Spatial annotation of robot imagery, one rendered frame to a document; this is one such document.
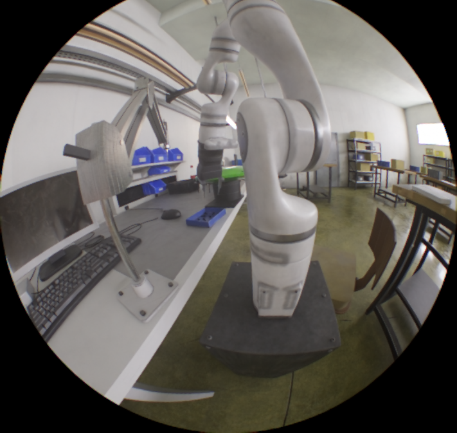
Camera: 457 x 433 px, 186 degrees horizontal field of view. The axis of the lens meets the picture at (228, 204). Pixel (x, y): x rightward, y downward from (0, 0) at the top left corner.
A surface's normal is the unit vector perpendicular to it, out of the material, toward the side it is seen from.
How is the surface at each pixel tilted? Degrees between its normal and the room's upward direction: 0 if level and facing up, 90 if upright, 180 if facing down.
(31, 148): 90
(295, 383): 0
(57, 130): 90
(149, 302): 0
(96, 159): 90
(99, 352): 0
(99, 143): 90
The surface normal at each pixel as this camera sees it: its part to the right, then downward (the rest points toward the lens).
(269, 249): -0.62, 0.29
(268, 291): -0.26, 0.30
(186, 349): -0.12, -0.95
